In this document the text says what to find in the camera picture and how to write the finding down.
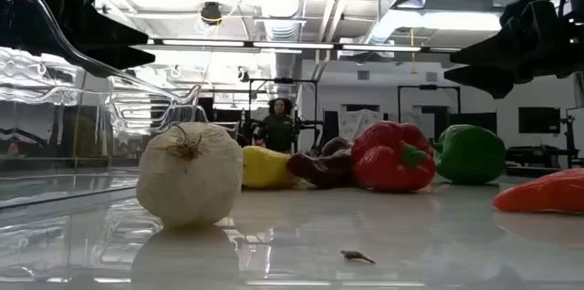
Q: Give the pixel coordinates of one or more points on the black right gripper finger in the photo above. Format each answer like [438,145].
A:
[488,80]
[493,53]

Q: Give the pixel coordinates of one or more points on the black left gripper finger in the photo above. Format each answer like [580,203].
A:
[91,16]
[123,57]

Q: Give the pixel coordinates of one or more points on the green bell pepper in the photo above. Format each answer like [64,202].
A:
[470,155]

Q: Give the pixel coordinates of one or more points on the orange pepper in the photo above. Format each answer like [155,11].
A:
[547,192]

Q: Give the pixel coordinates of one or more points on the red bell pepper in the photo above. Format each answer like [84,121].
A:
[388,171]

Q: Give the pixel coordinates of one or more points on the white onion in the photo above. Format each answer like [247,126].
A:
[189,180]

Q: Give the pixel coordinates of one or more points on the yellow corn cob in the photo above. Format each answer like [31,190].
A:
[267,169]

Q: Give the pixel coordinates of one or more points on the dark purple eggplant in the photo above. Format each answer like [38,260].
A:
[324,171]

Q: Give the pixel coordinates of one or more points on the black partition panel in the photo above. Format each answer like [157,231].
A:
[474,121]

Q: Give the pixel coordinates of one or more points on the clear glass bowl right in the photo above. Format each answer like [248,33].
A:
[137,112]

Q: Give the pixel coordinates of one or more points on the large clear plastic basket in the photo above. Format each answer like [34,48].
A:
[59,94]

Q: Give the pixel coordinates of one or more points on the dark background workbench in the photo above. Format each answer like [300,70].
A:
[538,153]

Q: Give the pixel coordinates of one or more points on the black background equipment stand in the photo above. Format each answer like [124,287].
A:
[570,139]

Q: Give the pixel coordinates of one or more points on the white patterned cloth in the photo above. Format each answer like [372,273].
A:
[360,121]

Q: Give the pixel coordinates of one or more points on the black overhead light bar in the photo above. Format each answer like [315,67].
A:
[292,45]

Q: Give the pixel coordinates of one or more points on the person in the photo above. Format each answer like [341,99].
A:
[278,132]

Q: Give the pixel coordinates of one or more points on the small brown dried stem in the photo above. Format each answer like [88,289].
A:
[353,255]

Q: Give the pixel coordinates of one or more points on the black metal frame stand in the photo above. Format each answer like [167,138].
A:
[283,80]
[429,86]

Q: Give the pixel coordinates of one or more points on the black wall monitor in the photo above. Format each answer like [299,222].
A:
[539,120]

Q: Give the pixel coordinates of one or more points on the black overhead camera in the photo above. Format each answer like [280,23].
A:
[211,13]

